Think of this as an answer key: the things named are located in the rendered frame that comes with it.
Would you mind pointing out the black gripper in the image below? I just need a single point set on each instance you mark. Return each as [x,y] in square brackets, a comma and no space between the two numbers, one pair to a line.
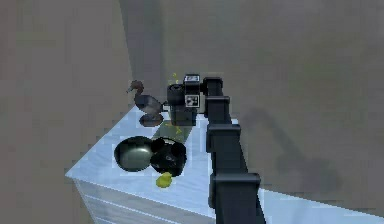
[180,113]

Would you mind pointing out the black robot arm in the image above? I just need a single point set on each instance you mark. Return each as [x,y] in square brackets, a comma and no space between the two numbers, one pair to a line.
[230,186]

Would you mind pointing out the brown duck statue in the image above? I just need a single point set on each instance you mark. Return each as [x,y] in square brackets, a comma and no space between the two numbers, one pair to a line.
[148,104]

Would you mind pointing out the black round measuring instrument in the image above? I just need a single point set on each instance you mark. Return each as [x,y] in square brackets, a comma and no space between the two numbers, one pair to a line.
[168,158]

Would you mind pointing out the dark shiny bowl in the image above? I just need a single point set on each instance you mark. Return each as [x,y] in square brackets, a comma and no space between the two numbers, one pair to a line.
[132,155]

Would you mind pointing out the small yellow lump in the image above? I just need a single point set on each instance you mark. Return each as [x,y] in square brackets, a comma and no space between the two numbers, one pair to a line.
[164,180]

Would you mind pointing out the white chest of drawers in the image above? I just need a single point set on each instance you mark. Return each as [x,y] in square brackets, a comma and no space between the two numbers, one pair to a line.
[195,191]

